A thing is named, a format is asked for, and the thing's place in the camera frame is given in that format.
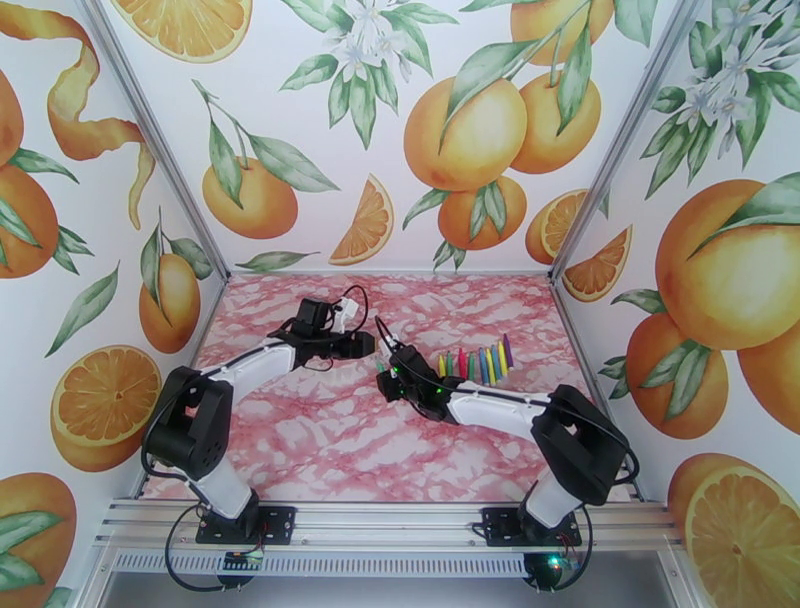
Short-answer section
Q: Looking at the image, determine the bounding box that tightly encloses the wide slotted aluminium rail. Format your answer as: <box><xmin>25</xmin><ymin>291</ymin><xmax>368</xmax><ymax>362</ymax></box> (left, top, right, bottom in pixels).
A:
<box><xmin>92</xmin><ymin>496</ymin><xmax>686</xmax><ymax>553</ymax></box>

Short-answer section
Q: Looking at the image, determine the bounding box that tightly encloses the aluminium corner post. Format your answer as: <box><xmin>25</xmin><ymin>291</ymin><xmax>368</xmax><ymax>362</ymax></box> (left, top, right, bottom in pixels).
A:
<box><xmin>548</xmin><ymin>0</ymin><xmax>719</xmax><ymax>283</ymax></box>
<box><xmin>77</xmin><ymin>0</ymin><xmax>231</xmax><ymax>281</ymax></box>

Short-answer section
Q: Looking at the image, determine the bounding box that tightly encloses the aluminium side rail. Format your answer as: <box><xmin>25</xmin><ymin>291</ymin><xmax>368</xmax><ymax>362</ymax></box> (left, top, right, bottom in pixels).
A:
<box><xmin>552</xmin><ymin>277</ymin><xmax>646</xmax><ymax>501</ymax></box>
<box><xmin>131</xmin><ymin>274</ymin><xmax>228</xmax><ymax>501</ymax></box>

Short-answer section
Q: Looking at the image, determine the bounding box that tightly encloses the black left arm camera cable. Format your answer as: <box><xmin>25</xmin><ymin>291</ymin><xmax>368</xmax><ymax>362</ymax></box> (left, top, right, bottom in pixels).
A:
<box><xmin>140</xmin><ymin>284</ymin><xmax>370</xmax><ymax>486</ymax></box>

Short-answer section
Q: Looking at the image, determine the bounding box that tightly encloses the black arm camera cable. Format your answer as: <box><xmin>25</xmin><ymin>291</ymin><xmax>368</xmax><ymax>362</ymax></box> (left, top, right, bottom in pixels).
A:
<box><xmin>373</xmin><ymin>315</ymin><xmax>641</xmax><ymax>489</ymax></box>
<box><xmin>140</xmin><ymin>284</ymin><xmax>370</xmax><ymax>486</ymax></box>

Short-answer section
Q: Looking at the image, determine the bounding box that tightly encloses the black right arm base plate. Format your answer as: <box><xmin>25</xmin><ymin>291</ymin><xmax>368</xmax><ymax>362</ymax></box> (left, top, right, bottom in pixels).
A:
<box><xmin>479</xmin><ymin>507</ymin><xmax>584</xmax><ymax>549</ymax></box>

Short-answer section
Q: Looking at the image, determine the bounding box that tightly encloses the thin aluminium edge rail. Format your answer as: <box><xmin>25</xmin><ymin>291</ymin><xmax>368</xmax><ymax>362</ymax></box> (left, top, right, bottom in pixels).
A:
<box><xmin>226</xmin><ymin>268</ymin><xmax>556</xmax><ymax>278</ymax></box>

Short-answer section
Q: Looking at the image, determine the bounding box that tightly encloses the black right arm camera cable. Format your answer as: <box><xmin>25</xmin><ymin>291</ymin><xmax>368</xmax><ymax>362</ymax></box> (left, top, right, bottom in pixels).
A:
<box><xmin>373</xmin><ymin>315</ymin><xmax>641</xmax><ymax>489</ymax></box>

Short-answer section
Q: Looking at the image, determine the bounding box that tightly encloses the black arm base cable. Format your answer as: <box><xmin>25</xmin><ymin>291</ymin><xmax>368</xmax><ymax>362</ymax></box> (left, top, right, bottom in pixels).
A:
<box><xmin>163</xmin><ymin>502</ymin><xmax>267</xmax><ymax>594</ymax></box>
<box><xmin>524</xmin><ymin>502</ymin><xmax>601</xmax><ymax>594</ymax></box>

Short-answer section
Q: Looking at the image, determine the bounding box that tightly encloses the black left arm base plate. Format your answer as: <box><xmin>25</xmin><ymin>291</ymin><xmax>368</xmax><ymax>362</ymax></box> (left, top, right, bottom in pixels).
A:
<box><xmin>195</xmin><ymin>504</ymin><xmax>297</xmax><ymax>546</ymax></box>

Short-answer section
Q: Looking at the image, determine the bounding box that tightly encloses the black right arm base cable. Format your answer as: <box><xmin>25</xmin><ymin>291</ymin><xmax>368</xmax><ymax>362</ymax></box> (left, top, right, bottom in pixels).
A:
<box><xmin>524</xmin><ymin>502</ymin><xmax>601</xmax><ymax>594</ymax></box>

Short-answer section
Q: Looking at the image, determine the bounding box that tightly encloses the perforated metal strip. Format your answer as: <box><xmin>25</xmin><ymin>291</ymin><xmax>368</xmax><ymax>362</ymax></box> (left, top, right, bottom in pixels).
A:
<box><xmin>111</xmin><ymin>551</ymin><xmax>529</xmax><ymax>578</ymax></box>

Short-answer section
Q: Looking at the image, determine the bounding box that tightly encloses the black left arm base cable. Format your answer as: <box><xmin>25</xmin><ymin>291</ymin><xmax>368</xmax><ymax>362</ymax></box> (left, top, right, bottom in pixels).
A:
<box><xmin>163</xmin><ymin>502</ymin><xmax>267</xmax><ymax>594</ymax></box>

